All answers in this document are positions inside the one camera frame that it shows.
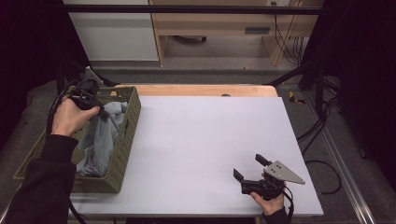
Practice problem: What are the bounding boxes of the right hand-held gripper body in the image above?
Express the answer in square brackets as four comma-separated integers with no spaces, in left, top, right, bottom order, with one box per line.
[241,160,306,201]

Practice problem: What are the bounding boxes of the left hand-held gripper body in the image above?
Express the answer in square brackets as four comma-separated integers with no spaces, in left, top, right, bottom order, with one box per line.
[67,65,106,111]

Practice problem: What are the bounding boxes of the grey-blue cloth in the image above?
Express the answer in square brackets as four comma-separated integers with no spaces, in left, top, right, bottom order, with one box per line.
[76,101,129,178]

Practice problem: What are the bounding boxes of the olive green woven basket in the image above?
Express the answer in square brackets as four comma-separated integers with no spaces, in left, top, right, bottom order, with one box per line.
[12,86,142,194]

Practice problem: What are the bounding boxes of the person's right hand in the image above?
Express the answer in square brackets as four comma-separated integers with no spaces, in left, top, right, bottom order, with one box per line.
[249,189,287,217]

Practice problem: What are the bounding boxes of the person's left hand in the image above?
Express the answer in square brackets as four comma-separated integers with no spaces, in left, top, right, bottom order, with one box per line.
[50,96,101,138]

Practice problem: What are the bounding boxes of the white table cover sheet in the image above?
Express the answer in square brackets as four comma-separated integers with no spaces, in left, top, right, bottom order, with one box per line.
[68,95,325,217]

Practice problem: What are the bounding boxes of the white cabinet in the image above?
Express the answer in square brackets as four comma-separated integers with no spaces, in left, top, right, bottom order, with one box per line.
[63,0,160,62]

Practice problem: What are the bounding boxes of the yellow and black tool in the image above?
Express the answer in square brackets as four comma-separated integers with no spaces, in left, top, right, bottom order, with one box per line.
[288,91,306,105]

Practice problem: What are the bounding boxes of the black curtain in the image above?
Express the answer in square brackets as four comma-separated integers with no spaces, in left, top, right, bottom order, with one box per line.
[0,0,92,150]
[302,0,396,190]

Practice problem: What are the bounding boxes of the light wooden desk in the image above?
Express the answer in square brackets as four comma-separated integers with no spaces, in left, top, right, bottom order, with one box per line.
[148,0,325,67]

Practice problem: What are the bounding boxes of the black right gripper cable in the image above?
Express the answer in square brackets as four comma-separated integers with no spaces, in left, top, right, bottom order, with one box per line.
[282,185,295,218]

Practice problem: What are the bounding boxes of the black floor cables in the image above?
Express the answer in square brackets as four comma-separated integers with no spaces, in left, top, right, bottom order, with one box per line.
[296,95,343,196]

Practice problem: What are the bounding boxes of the metal floor rail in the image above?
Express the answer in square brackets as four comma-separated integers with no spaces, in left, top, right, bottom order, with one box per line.
[302,92,378,224]

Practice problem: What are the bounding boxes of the black hanging cables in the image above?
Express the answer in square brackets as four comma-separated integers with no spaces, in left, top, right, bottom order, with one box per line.
[271,1,305,65]

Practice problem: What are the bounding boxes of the black horizontal frame bar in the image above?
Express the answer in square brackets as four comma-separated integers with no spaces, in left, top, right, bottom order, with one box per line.
[62,4,323,16]

